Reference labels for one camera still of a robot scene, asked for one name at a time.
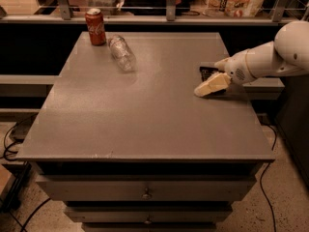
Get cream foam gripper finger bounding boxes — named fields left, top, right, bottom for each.
left=214, top=57, right=230, bottom=70
left=194, top=72, right=231, bottom=97

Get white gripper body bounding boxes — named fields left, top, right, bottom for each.
left=224, top=49, right=256, bottom=85

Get black RXBAR chocolate bar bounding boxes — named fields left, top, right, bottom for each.
left=199, top=67, right=226, bottom=97

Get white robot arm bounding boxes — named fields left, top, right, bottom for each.
left=194, top=20, right=309, bottom=97

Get black bag behind railing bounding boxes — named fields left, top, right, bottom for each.
left=122, top=0, right=193, bottom=15

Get clear plastic bottle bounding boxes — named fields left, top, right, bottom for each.
left=108, top=35, right=136, bottom=73

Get grey drawer cabinet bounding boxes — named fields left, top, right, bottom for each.
left=18, top=33, right=274, bottom=232

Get top drawer metal knob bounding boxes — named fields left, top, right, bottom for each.
left=142, top=188, right=153, bottom=200

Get drawer metal knob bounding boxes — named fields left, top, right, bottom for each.
left=144, top=216, right=153, bottom=225
left=142, top=188, right=153, bottom=200

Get red Coca-Cola can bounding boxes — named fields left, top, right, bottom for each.
left=85, top=8, right=106, bottom=45

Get metal railing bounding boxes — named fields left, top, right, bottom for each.
left=0, top=0, right=309, bottom=25

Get black cable right floor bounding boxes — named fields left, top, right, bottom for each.
left=259, top=123, right=279, bottom=232

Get black cables left floor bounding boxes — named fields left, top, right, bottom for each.
left=0, top=113, right=52, bottom=232

